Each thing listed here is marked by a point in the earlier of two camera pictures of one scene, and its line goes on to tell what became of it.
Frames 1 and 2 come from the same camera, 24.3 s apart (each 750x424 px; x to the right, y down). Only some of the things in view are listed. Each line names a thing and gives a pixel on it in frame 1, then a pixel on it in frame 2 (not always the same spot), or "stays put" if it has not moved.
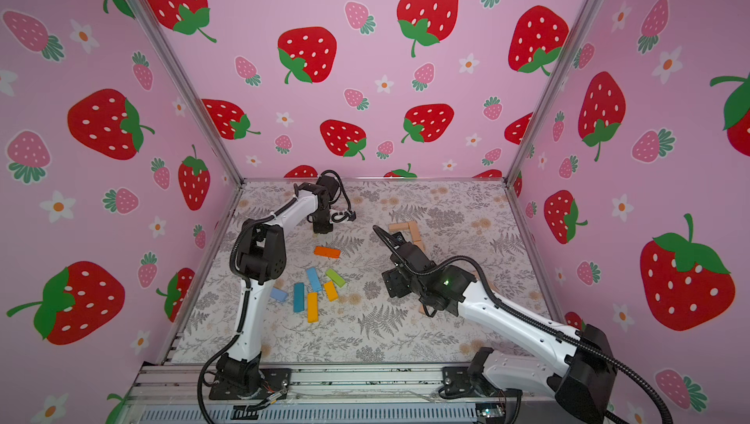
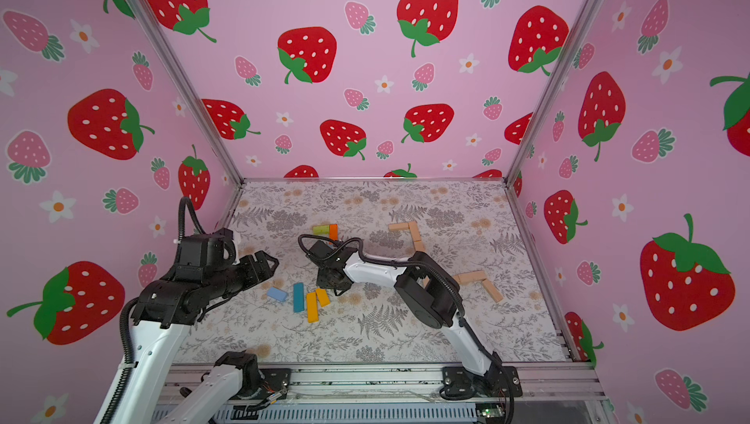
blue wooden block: (278, 294) stays put
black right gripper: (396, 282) to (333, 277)
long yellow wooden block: (312, 307) stays put
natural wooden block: (414, 231) stays put
